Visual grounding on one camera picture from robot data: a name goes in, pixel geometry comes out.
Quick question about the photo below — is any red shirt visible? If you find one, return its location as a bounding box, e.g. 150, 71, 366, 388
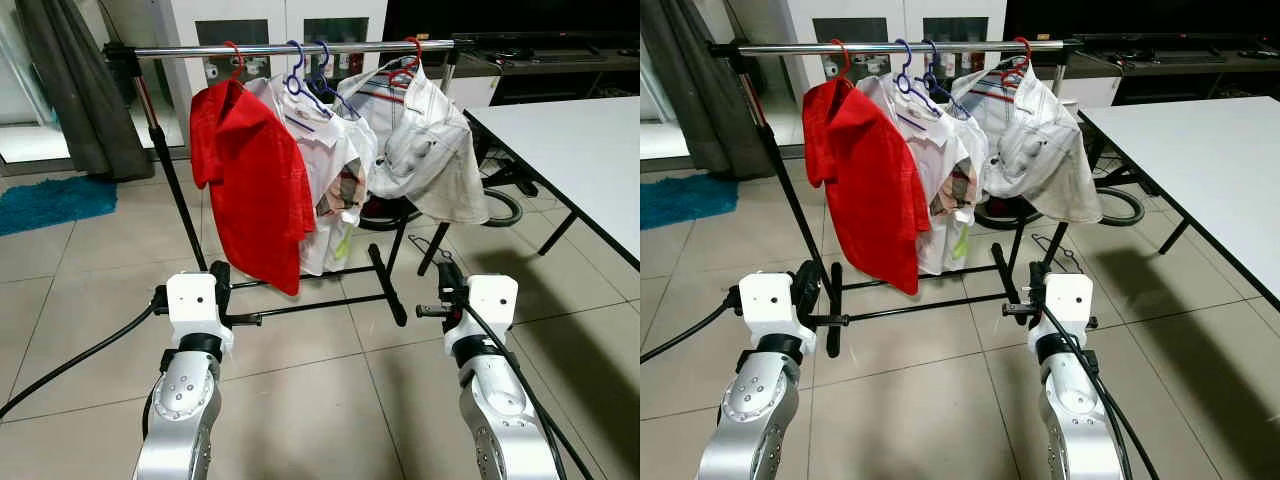
190, 80, 317, 297
802, 78, 933, 297

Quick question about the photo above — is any blue plastic hanger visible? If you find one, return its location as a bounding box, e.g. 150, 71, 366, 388
915, 38, 973, 121
892, 38, 946, 133
283, 40, 336, 133
305, 40, 363, 121

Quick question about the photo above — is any cream shirt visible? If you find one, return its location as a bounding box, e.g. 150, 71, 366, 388
955, 50, 1104, 223
345, 50, 491, 226

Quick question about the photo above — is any blue rug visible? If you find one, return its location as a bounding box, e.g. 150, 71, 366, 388
640, 172, 736, 231
0, 175, 119, 238

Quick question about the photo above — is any white shirt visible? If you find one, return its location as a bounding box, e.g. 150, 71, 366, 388
243, 75, 379, 277
855, 72, 991, 276

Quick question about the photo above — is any grey curtain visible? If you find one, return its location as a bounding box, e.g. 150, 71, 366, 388
15, 0, 156, 183
640, 0, 769, 181

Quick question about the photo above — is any metal clothes rack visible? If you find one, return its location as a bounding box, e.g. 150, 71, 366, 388
103, 35, 481, 329
708, 35, 1086, 359

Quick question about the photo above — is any black television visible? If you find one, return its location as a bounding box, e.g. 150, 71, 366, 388
1005, 0, 1280, 39
385, 0, 641, 41

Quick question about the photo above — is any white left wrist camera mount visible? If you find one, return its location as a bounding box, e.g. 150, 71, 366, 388
738, 272, 816, 356
165, 272, 236, 356

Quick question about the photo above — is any black hose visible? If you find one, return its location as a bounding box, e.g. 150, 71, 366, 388
1095, 165, 1147, 229
470, 165, 525, 229

